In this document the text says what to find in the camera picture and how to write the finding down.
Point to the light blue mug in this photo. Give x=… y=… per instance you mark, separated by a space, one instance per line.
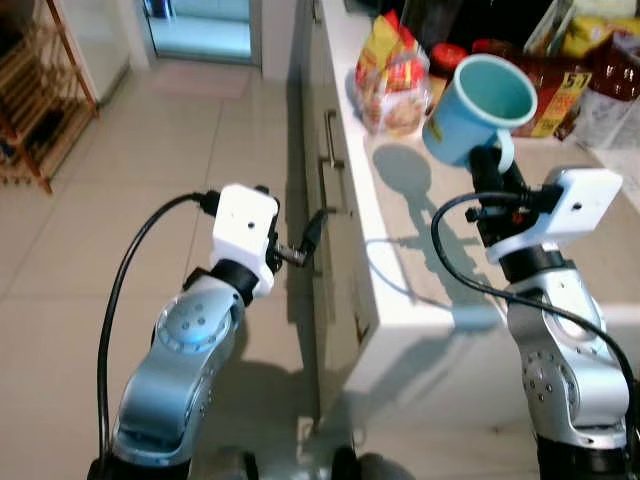
x=465 y=125

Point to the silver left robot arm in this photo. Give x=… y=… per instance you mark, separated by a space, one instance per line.
x=185 y=350

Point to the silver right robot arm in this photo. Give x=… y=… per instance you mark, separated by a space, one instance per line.
x=560 y=370

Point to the red printed carton box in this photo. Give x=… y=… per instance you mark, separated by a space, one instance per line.
x=555 y=100

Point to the red lidded jar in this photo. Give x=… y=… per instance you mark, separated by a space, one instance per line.
x=448 y=55

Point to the yellow red snack bag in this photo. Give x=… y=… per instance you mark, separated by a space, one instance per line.
x=392 y=85

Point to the pale pink floor mat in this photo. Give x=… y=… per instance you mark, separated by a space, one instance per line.
x=200 y=80

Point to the pack of red drink bottles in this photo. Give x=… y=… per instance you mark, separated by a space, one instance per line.
x=615 y=90

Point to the white kitchen counter cabinet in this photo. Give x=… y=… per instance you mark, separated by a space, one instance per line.
x=400 y=350

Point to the yellow plastic bag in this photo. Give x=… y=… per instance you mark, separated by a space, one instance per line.
x=590 y=38

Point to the glass door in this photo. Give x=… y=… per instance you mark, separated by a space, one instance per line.
x=200 y=30

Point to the wooden shelf rack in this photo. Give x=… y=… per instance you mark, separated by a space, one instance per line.
x=45 y=90

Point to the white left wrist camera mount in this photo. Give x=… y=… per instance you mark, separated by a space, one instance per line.
x=243 y=225

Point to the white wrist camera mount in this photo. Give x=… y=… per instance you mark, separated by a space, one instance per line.
x=243 y=225
x=575 y=205

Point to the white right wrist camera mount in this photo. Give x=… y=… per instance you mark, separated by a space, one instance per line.
x=575 y=205

